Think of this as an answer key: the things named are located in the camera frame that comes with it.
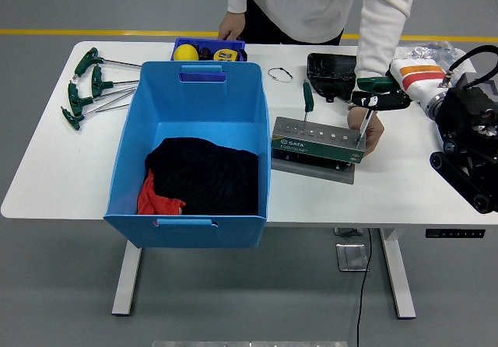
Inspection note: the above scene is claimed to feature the person's left hand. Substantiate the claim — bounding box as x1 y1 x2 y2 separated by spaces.
346 104 386 158

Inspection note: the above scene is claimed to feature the person's right hand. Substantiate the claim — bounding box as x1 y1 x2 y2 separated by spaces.
216 11 247 41

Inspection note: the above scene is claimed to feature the large green T-handle hex wrench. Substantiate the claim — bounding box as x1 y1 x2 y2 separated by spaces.
356 75 401 144

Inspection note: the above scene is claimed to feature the green metal SATA tool holder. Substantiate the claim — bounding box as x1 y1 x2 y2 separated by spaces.
270 116 367 185

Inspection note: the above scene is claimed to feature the small green T-handle hex wrench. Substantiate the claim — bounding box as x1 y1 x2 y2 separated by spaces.
302 79 315 132

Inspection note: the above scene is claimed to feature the large blue plastic box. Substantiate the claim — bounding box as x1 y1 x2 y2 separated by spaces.
103 61 272 250

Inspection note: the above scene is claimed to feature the small dark blue bin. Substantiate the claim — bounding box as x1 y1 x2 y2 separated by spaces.
170 37 247 63

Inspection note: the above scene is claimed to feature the yellow tape measure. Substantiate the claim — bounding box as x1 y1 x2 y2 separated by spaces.
212 48 248 63

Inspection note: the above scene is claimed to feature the yellow ball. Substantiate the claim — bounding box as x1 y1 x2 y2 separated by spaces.
174 44 199 62

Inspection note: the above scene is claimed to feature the person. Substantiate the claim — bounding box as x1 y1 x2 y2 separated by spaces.
243 0 374 47

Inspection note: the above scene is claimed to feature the black cracked tablet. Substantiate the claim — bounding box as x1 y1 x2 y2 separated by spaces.
307 52 358 82

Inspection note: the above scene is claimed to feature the clear plastic parts bag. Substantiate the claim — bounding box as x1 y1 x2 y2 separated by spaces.
396 40 468 76

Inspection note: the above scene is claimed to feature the grey square block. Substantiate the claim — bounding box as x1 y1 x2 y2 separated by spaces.
453 70 498 96

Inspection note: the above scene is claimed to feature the square metal floor plate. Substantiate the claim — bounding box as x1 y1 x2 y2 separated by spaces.
335 243 370 273

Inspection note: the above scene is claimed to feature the black desk control panel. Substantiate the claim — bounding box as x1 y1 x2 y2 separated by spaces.
424 228 486 240

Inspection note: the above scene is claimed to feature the black cloth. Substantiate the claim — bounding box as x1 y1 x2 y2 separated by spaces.
143 137 261 216

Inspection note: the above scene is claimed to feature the white table leg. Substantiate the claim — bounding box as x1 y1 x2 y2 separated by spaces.
111 241 143 317
379 228 417 320

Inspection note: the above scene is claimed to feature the orange cloth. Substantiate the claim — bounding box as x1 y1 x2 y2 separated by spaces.
136 168 187 216

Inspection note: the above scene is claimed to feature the steel wire ring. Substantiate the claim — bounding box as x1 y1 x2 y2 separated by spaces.
267 67 294 84

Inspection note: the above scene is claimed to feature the black plastic bracket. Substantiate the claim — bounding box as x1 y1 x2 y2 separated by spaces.
313 78 357 105

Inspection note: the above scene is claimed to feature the black floor cable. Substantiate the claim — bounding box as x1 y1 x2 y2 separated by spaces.
356 228 373 347

